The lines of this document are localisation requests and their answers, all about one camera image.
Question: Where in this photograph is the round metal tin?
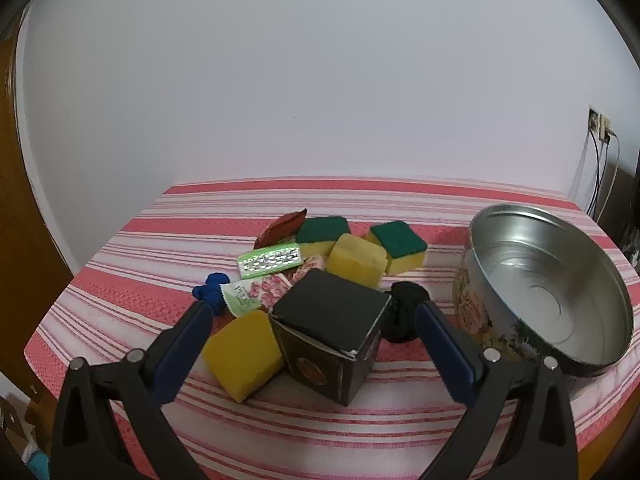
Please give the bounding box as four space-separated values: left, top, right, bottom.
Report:
452 204 635 379

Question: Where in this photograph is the blue hair tie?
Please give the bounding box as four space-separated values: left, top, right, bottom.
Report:
192 272 232 317

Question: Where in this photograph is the black cardboard box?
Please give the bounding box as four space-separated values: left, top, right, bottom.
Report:
268 268 392 407

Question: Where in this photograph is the black scrunchie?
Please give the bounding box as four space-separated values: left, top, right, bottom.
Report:
382 281 431 345

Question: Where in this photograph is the red brown snack packet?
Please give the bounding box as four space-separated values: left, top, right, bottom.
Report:
253 208 307 250

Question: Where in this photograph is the white charger cable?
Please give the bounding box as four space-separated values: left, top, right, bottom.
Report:
600 132 622 221

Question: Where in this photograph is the green tissue packet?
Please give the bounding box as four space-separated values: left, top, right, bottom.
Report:
236 241 305 280

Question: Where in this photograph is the black cable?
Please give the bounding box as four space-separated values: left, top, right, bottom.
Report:
591 141 608 219
586 135 601 217

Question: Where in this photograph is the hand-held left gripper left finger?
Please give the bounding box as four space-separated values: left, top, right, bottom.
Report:
48 300 216 480

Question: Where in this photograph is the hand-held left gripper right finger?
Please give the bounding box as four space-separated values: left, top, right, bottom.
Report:
414 301 581 480

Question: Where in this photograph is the light blue object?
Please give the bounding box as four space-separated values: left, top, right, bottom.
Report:
26 451 52 480

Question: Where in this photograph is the pink floral sachet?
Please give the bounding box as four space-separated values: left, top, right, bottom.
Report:
218 274 293 319

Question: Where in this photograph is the yellow green scouring sponge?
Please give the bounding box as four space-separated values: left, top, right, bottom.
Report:
201 309 286 404
295 216 352 259
365 220 428 276
326 232 389 291

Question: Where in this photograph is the red striped cloth desktop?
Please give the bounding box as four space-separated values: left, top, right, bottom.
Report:
22 176 640 480

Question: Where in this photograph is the small pink floral candy wrapper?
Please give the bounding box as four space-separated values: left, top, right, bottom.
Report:
292 254 328 286

